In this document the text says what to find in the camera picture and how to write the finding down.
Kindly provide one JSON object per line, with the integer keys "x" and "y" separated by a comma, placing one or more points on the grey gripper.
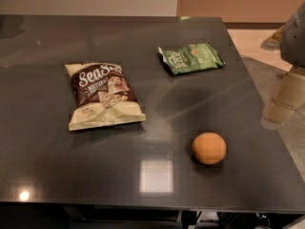
{"x": 294, "y": 43}

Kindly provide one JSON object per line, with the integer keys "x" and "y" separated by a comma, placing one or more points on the brown and cream chip bag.
{"x": 103, "y": 95}

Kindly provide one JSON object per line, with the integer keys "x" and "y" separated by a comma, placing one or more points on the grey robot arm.
{"x": 292, "y": 46}

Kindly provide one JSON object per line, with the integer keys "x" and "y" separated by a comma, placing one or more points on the green chip bag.
{"x": 192, "y": 58}

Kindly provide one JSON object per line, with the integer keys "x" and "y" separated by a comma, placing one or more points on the orange fruit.
{"x": 209, "y": 148}

